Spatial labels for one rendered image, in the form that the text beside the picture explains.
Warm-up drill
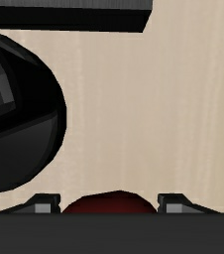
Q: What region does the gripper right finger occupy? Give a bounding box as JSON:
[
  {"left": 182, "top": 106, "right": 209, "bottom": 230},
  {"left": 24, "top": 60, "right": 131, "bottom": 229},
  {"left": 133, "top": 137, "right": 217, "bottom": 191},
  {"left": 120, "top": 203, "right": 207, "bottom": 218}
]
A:
[{"left": 157, "top": 193, "right": 221, "bottom": 214}]

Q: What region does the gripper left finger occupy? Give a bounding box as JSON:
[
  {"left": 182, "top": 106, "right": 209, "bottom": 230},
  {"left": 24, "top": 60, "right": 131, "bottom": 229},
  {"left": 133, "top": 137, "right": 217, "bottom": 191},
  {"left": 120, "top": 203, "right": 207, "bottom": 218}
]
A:
[{"left": 0, "top": 193, "right": 61, "bottom": 214}]

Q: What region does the red tomato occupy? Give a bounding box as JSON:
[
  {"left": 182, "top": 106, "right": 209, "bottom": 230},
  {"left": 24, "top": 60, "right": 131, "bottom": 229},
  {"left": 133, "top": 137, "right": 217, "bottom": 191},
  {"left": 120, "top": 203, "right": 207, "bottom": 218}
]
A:
[{"left": 61, "top": 190, "right": 159, "bottom": 214}]

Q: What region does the stove plate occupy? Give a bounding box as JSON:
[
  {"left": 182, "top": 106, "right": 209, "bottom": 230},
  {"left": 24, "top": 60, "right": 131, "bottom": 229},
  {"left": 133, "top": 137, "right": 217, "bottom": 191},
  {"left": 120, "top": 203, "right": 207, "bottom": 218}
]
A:
[{"left": 0, "top": 0, "right": 154, "bottom": 34}]

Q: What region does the round black pan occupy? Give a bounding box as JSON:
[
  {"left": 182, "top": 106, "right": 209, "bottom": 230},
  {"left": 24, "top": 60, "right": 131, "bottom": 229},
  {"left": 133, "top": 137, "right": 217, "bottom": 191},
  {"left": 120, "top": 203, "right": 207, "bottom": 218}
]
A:
[{"left": 0, "top": 29, "right": 68, "bottom": 195}]

